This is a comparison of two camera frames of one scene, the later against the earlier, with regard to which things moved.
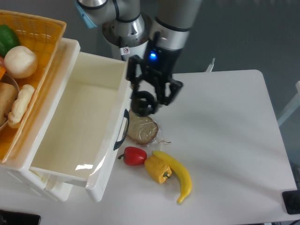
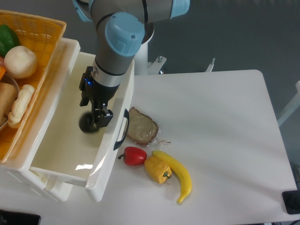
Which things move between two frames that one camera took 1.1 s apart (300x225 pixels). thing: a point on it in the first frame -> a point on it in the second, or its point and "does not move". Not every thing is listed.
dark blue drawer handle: [119, 143] does not move
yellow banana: [173, 164] does not move
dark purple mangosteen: [143, 103] -> [86, 123]
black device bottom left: [11, 218] does not move
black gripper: [162, 61] -> [99, 94]
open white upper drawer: [83, 133] does not move
